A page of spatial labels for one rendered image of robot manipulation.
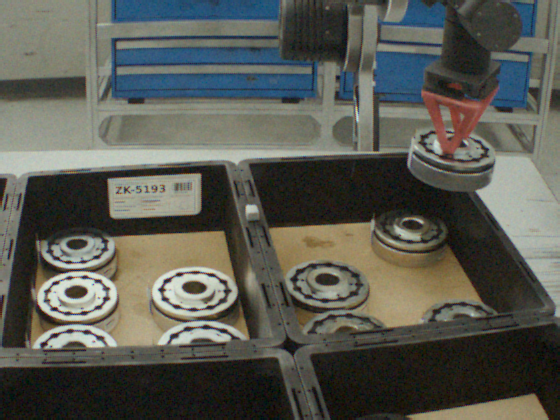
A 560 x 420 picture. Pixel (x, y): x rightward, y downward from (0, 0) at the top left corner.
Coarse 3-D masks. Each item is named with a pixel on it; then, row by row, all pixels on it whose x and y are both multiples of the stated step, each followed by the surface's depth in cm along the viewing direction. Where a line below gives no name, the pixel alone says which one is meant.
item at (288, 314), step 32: (256, 160) 114; (288, 160) 114; (320, 160) 115; (352, 160) 116; (384, 160) 117; (256, 192) 106; (256, 224) 99; (512, 256) 95; (544, 288) 89; (288, 320) 84; (448, 320) 84; (480, 320) 84; (512, 320) 84; (288, 352) 82
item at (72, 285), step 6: (72, 282) 98; (78, 282) 98; (84, 282) 98; (60, 288) 97; (66, 288) 97; (72, 288) 98; (78, 288) 98; (84, 288) 98; (90, 288) 97; (60, 294) 96; (90, 294) 96; (96, 294) 97; (60, 300) 95; (66, 300) 95; (72, 300) 95; (78, 300) 95; (84, 300) 95; (90, 300) 96; (72, 306) 95; (78, 306) 95
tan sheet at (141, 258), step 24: (120, 240) 114; (144, 240) 114; (168, 240) 115; (192, 240) 115; (216, 240) 115; (120, 264) 109; (144, 264) 109; (168, 264) 110; (192, 264) 110; (216, 264) 110; (120, 288) 104; (144, 288) 105; (144, 312) 100; (240, 312) 101; (120, 336) 96; (144, 336) 96
